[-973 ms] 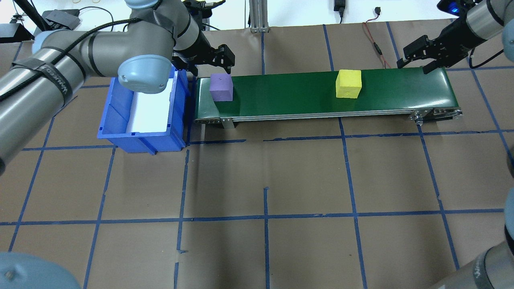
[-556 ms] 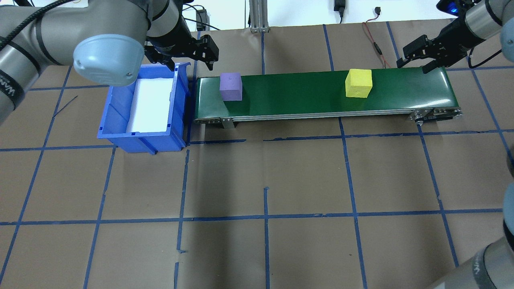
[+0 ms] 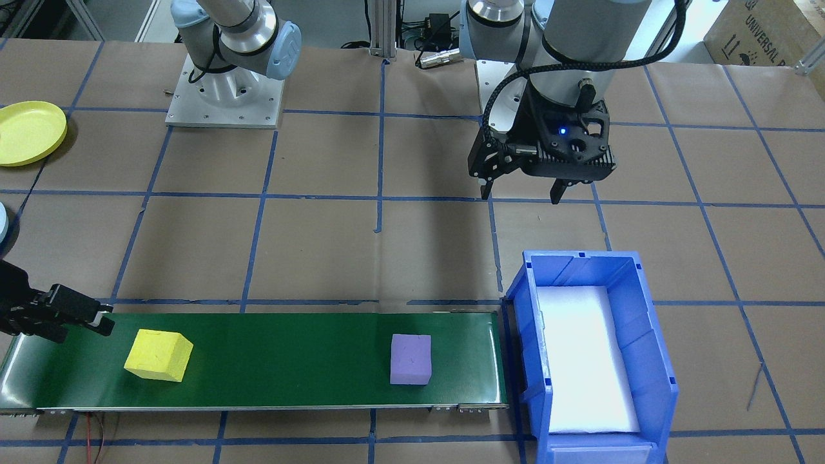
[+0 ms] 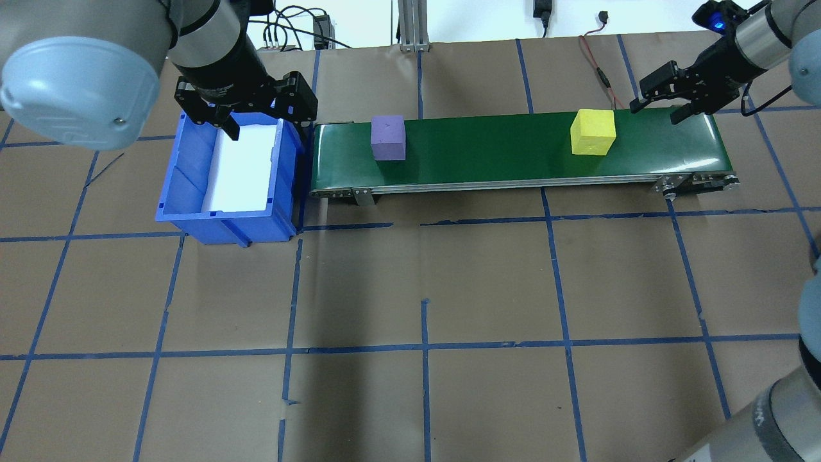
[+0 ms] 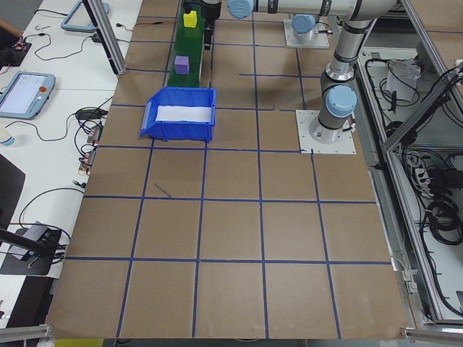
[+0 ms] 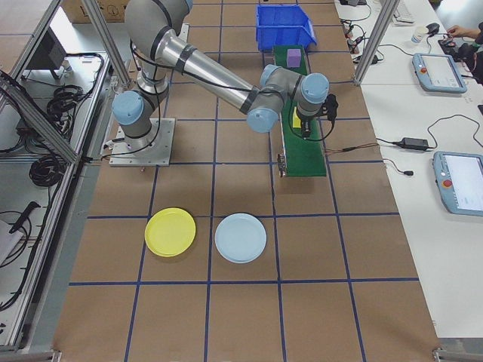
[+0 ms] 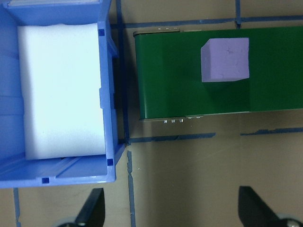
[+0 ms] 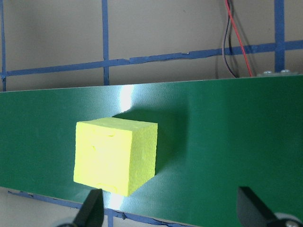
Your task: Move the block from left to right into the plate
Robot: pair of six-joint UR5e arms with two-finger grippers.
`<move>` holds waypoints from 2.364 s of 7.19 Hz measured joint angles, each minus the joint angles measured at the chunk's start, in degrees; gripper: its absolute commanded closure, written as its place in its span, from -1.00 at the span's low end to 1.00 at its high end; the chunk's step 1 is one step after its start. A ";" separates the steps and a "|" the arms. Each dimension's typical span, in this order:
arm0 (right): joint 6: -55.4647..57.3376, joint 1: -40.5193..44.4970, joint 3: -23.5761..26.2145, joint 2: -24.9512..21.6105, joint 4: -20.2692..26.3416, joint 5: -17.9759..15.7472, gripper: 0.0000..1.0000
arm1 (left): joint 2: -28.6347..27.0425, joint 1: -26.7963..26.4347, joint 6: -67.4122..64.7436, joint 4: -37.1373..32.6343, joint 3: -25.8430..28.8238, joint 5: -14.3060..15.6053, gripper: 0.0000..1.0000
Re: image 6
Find white paper sheet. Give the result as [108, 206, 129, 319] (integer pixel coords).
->
[0, 220, 27, 267]

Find brown cardboard box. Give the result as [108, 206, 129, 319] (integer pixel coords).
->
[62, 0, 128, 24]

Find aluminium profile post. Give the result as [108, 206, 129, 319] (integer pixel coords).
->
[352, 0, 401, 87]

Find V-shaped metal bar frame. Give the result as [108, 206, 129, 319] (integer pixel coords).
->
[0, 0, 131, 354]

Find black box device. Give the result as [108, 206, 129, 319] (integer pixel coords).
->
[26, 28, 69, 72]

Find black electronics device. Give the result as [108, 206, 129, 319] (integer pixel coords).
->
[439, 37, 460, 57]

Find black coiled cable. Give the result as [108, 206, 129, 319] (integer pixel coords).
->
[29, 154, 63, 188]
[47, 84, 94, 121]

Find aluminium corner bar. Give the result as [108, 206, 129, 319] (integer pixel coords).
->
[432, 346, 483, 362]
[0, 348, 63, 362]

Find white keyboard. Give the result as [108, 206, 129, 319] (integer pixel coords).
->
[393, 0, 415, 26]

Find red brown conveyor wires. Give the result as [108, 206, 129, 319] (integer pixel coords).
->
[323, 143, 379, 155]

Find yellow plate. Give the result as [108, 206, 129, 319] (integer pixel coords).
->
[144, 207, 198, 259]

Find black handle tool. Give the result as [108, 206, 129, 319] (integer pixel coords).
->
[9, 201, 41, 233]

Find black cable with plug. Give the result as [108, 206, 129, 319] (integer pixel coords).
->
[383, 158, 415, 177]

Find purple block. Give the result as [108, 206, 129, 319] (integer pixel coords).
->
[286, 48, 303, 69]

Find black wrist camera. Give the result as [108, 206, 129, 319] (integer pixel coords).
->
[324, 94, 340, 122]

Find green conveyor belt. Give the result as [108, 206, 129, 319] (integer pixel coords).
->
[272, 44, 328, 180]

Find light blue plate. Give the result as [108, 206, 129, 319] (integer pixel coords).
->
[214, 213, 268, 265]

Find blue plastic storage bin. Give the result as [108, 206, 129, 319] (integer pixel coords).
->
[255, 4, 318, 54]

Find light blue teach pendant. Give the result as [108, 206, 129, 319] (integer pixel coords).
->
[432, 150, 483, 216]
[411, 52, 468, 94]

